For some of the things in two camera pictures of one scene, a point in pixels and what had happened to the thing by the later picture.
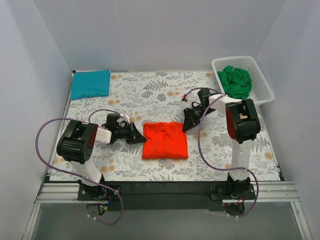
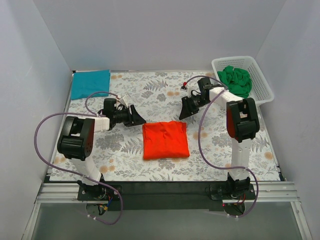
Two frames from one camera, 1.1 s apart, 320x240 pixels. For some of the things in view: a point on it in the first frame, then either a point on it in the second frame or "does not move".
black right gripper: (189, 116) → (189, 106)
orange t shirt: (164, 140) does not move
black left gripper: (131, 133) → (131, 116)
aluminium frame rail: (276, 191) does not move
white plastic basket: (260, 91) does not move
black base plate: (166, 195) does not move
